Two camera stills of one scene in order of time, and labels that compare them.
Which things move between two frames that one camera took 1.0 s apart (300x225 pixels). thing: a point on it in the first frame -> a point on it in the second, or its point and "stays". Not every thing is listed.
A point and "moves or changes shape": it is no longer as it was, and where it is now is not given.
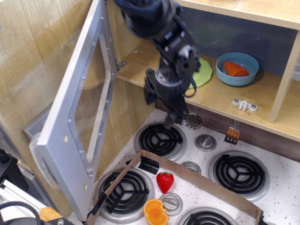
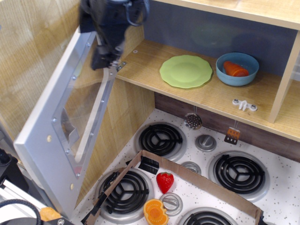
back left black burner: [158, 140] stays
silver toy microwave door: [71, 136] moves or changes shape
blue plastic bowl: [236, 68] stays
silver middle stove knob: [192, 166] stays
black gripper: [170, 91] -> [109, 19]
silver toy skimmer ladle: [194, 121] stays
